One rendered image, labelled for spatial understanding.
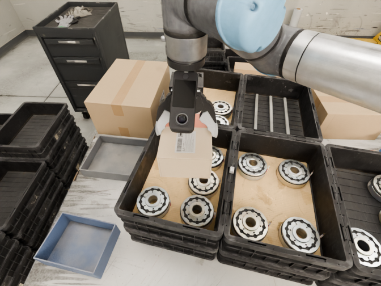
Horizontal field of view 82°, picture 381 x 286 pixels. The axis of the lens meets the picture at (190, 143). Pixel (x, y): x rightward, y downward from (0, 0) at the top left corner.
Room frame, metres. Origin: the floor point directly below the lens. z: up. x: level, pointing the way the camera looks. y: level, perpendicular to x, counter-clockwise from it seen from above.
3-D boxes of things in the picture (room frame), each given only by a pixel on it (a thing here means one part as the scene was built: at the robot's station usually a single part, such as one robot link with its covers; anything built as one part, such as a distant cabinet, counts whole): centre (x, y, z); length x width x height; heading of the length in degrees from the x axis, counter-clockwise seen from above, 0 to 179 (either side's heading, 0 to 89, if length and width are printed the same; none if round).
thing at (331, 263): (0.35, -0.27, 0.92); 0.40 x 0.30 x 0.02; 167
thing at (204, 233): (0.41, 0.02, 0.92); 0.40 x 0.30 x 0.02; 167
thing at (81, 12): (2.05, 0.93, 0.88); 0.29 x 0.22 x 0.03; 177
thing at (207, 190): (0.40, -0.04, 0.86); 0.10 x 0.10 x 0.01
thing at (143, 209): (0.33, 0.12, 0.86); 0.10 x 0.10 x 0.01
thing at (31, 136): (0.98, 0.98, 0.37); 0.40 x 0.30 x 0.45; 178
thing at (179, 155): (0.37, 0.01, 1.08); 0.16 x 0.12 x 0.07; 177
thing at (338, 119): (0.85, -0.76, 0.78); 0.30 x 0.22 x 0.16; 88
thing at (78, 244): (0.24, 0.36, 0.74); 0.20 x 0.15 x 0.07; 78
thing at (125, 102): (0.95, 0.29, 0.80); 0.40 x 0.30 x 0.20; 172
